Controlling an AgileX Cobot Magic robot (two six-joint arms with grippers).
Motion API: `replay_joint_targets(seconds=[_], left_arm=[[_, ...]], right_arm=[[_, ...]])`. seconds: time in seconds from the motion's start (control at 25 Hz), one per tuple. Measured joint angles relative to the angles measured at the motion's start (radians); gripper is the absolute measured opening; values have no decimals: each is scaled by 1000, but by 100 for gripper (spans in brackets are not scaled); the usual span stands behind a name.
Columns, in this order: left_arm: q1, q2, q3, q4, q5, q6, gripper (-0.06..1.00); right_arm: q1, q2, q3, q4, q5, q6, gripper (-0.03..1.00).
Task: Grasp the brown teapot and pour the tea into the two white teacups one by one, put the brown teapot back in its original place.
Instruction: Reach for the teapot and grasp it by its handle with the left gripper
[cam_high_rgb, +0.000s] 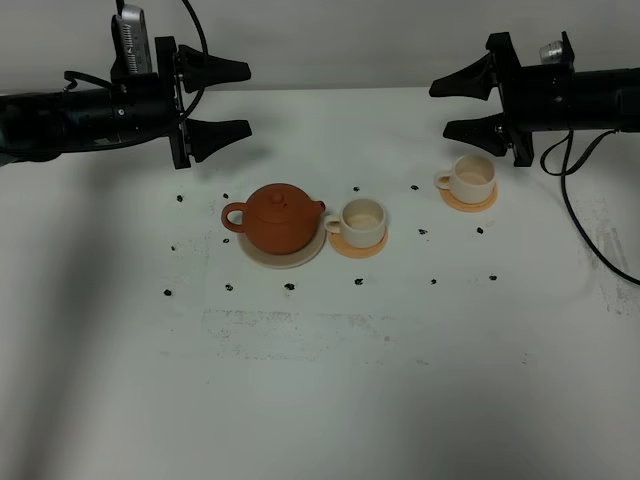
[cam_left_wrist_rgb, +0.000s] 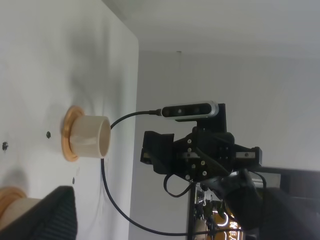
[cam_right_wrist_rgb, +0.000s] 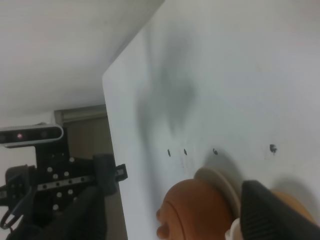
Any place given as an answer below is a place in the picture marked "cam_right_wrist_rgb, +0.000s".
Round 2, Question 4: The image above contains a black camera cable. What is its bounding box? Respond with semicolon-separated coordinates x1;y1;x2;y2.
0;184;33;231

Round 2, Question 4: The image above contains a beige round teapot saucer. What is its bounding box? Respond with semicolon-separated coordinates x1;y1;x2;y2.
194;167;241;219

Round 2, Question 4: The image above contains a near white teacup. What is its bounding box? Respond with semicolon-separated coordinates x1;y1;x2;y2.
225;218;243;240

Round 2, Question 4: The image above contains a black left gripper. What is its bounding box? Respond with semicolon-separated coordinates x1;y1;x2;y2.
0;154;126;240

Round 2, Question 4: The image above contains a near orange round coaster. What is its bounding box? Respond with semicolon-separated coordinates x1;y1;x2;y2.
271;190;317;224

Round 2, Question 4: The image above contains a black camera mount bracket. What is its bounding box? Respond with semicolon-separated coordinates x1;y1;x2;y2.
34;127;70;169

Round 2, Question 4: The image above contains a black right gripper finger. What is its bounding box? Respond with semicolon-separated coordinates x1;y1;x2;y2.
240;180;320;240

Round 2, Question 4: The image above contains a brown clay teapot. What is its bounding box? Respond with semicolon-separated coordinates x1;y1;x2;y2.
156;179;234;240

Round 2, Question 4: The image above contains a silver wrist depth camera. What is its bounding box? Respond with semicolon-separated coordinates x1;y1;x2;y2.
0;123;64;148

